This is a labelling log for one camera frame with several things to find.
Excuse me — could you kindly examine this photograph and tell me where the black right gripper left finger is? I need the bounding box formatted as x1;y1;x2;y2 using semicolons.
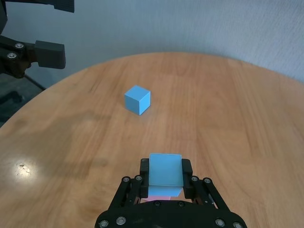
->
111;158;151;208

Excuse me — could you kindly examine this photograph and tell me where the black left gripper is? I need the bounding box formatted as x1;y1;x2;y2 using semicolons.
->
0;0;76;79

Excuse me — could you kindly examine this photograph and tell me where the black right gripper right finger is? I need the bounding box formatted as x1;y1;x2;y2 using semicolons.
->
181;159;229;210

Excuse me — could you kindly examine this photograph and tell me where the pink cube block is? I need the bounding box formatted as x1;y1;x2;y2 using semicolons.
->
142;195;172;203

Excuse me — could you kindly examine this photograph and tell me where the blue cube block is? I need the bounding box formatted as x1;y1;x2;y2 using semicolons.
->
124;85;151;116
149;153;184;198

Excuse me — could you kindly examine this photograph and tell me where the black floor strip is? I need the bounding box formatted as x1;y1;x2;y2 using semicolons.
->
23;74;46;91

